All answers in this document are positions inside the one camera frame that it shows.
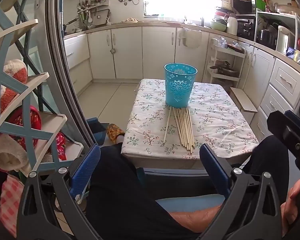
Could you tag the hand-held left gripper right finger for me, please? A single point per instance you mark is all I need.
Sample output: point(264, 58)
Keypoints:
point(215, 167)

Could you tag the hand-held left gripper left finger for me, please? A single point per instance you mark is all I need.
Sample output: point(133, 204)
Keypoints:
point(86, 165)

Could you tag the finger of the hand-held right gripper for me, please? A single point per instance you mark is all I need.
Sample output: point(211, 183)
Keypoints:
point(282, 127)

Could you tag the bundle of wooden chopsticks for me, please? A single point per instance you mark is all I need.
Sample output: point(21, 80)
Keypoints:
point(185, 130)

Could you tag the thin pale single chopstick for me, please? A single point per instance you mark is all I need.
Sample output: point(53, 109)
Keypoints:
point(166, 126)

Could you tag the turquoise perforated plastic basket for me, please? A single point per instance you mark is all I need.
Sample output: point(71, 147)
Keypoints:
point(180, 90)

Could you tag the person's right hand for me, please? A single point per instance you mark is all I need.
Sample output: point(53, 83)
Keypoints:
point(292, 205)

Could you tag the person's right leg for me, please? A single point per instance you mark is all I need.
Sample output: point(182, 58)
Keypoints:
point(267, 162)

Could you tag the person's leg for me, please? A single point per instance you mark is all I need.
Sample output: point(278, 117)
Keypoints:
point(267, 162)
point(120, 192)

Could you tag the yellow patterned slipper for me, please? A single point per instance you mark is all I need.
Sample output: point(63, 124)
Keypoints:
point(114, 132)

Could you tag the person's left leg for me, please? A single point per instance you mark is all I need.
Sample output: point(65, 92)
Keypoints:
point(120, 192)

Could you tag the floral tablecloth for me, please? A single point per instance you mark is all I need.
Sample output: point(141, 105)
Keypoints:
point(215, 120)

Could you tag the wooden step stool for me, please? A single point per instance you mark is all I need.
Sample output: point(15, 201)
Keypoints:
point(243, 100)

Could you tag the cream cabinets with drawers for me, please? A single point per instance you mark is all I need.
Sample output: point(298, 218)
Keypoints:
point(280, 80)

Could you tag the blue and white shelf rack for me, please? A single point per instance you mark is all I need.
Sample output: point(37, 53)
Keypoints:
point(52, 120)

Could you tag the red patterned plush slipper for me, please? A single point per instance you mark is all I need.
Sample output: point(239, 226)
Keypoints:
point(32, 120)

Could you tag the beige plush slipper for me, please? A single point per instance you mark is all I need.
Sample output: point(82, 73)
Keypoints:
point(7, 152)

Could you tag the metal pan with lid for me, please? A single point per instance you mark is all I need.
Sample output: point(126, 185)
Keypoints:
point(225, 68)

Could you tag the pink checked cloth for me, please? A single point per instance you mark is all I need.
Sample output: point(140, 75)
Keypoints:
point(10, 200)

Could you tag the white electric kettle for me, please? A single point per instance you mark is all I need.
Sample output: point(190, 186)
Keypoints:
point(285, 40)

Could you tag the steel pot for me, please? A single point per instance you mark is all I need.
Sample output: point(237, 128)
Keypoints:
point(265, 37)

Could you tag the white storage cart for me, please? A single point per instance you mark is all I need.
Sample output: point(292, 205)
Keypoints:
point(212, 55)

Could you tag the white shelf unit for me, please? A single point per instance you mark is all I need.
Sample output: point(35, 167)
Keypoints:
point(296, 25)

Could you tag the black toaster oven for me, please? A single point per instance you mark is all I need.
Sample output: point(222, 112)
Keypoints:
point(245, 28)

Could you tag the cream cabinets under stove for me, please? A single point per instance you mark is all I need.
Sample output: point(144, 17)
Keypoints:
point(76, 55)

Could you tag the white thermos jug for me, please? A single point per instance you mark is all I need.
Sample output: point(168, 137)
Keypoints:
point(232, 26)

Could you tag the orange and white plush slipper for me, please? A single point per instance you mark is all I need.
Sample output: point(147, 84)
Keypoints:
point(15, 72)

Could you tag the green bowl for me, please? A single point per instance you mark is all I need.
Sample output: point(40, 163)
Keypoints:
point(218, 26)

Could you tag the cream cabinets under window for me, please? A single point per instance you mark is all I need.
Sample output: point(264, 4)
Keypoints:
point(130, 52)

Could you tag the white hanging bin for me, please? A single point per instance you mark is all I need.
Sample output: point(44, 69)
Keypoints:
point(190, 38)

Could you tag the black microwave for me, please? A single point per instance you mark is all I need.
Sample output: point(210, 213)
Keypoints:
point(243, 3)

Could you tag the black frying pan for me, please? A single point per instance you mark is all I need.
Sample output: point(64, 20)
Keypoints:
point(70, 25)

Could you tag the grey door frame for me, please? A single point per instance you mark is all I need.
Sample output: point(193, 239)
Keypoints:
point(65, 80)

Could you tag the wall utensil rack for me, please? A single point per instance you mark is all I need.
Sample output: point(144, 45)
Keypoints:
point(95, 15)

